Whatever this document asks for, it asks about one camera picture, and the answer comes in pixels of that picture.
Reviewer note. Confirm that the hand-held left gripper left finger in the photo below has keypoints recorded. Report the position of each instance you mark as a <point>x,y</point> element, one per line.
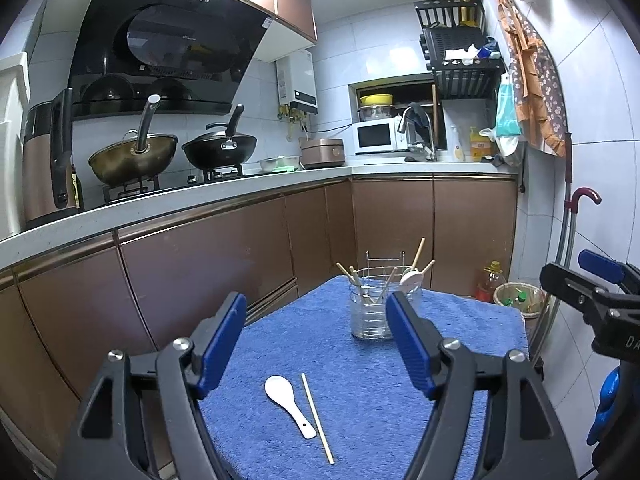
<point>222,345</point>

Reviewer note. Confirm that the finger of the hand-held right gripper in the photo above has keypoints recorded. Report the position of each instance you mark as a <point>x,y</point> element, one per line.
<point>600,265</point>
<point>570,285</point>

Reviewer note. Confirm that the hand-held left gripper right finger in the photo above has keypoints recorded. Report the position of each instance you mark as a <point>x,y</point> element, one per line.
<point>410,345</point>

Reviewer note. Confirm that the pale pink spoon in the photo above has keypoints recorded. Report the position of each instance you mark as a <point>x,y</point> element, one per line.
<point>411,280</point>

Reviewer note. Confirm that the pale blue spoon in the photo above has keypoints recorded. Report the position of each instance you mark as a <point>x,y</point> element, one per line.
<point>280,392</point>

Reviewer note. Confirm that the bunch of wooden chopsticks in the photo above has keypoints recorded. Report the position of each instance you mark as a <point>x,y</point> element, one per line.
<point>418,255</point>

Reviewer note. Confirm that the wooden chopstick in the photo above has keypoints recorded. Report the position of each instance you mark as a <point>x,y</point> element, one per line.
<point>316,417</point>

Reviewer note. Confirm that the person's right hand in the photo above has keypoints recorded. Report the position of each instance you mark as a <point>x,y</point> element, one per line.
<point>607,405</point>

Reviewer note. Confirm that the beige trash bin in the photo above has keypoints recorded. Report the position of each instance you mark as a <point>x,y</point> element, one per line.
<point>520,310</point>

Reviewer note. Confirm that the copper base cabinets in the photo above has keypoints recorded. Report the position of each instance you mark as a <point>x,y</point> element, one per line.
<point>200,270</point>

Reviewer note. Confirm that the cooking oil bottle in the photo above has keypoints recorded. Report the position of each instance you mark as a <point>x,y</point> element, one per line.
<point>490,282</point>

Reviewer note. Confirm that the blue towel mat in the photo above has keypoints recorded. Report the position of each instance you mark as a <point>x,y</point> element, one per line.
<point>360,410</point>

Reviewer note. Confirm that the small white bag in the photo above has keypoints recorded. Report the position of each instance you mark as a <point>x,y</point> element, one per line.
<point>510,150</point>

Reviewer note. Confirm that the white kitchen countertop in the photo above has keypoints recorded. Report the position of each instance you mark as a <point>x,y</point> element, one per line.
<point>250,185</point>

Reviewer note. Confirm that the yellow detergent bottle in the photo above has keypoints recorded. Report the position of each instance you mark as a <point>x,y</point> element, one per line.
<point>477,147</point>

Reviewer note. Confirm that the gas stove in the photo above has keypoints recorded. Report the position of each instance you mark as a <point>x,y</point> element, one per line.
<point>150,187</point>

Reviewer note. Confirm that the white detergent bottle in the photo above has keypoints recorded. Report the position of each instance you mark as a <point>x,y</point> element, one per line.
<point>455,147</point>

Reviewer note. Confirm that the teal plastic bag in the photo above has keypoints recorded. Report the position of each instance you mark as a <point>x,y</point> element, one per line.
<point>507,110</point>

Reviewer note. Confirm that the black wok with lid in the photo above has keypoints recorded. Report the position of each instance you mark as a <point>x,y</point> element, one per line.
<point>220,152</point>

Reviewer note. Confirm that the floral orange apron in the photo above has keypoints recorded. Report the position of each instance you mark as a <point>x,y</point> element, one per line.
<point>537,80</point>

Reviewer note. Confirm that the brass wok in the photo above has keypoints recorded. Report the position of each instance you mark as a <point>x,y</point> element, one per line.
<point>130,160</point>

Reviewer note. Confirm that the brown rice cooker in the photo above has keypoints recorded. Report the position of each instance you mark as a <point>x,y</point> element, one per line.
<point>322,155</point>

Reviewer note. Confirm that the dark oil bottle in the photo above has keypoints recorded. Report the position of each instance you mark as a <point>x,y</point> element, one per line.
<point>78,190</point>

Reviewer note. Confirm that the white microwave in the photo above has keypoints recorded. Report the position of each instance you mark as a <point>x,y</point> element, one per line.
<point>375,136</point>

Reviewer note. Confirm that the metal faucet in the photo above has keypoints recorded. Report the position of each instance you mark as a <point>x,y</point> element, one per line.
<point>422,122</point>

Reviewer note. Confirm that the blue cloth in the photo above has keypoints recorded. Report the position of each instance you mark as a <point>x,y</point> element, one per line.
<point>487,49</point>

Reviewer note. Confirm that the yellow basin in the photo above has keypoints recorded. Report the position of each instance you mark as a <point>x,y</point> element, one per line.
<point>376,99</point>

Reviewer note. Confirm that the brown electric kettle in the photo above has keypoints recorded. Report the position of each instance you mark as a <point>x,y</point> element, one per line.
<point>42,170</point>

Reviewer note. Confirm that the white cloth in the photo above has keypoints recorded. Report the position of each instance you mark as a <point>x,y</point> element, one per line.
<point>457,54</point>

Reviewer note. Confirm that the white water heater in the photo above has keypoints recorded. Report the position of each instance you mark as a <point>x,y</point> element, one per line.
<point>300,77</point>

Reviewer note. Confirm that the white storage unit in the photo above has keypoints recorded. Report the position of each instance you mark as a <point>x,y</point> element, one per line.
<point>12,150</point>

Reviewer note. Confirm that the black range hood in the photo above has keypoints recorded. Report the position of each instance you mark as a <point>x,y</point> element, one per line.
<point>165,50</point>

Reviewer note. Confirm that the black wall rack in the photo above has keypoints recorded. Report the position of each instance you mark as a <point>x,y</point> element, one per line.
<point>465,82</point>

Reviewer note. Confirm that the wooden window frame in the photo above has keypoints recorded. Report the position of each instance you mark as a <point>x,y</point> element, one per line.
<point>390,80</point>

